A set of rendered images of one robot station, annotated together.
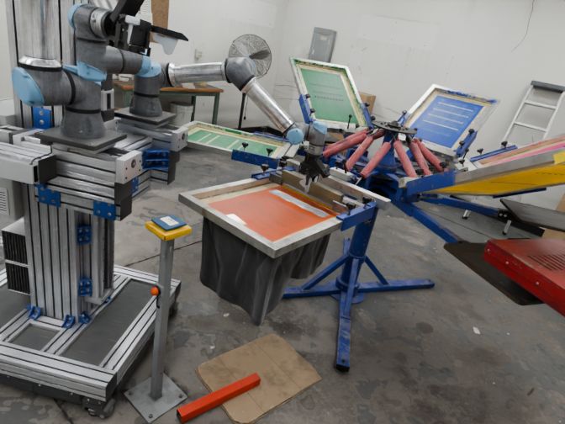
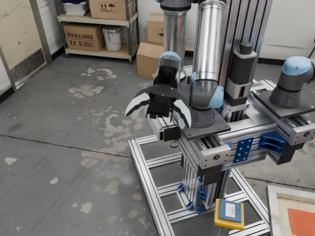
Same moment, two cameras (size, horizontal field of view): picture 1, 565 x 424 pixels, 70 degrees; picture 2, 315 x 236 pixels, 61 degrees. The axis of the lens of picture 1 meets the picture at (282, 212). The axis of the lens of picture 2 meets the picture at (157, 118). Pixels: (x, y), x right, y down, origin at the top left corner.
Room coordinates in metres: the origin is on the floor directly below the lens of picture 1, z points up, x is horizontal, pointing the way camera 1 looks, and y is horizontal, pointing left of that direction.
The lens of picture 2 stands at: (0.83, -0.09, 2.05)
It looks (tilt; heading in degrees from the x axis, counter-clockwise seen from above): 38 degrees down; 68
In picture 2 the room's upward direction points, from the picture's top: straight up
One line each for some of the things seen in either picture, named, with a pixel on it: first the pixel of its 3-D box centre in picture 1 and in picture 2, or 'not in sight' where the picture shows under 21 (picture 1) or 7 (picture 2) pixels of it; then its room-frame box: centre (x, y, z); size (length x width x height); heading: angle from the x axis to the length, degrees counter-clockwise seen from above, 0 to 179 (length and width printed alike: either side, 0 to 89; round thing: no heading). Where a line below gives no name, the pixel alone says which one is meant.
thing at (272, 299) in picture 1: (298, 268); not in sight; (1.63, -0.13, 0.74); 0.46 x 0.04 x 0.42; 145
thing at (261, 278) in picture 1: (232, 264); not in sight; (1.56, 0.18, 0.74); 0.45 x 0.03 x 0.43; 55
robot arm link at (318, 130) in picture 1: (318, 133); not in sight; (1.98, -0.10, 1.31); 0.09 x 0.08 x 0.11; 87
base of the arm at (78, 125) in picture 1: (83, 119); (200, 110); (1.40, 0.77, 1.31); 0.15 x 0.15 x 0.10
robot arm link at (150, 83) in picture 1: (147, 76); (295, 72); (1.90, 0.74, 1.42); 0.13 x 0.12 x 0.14; 177
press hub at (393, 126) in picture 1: (367, 214); not in sight; (2.66, -0.60, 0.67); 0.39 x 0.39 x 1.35
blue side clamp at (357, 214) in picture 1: (355, 215); not in sight; (1.83, -0.36, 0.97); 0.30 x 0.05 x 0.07; 145
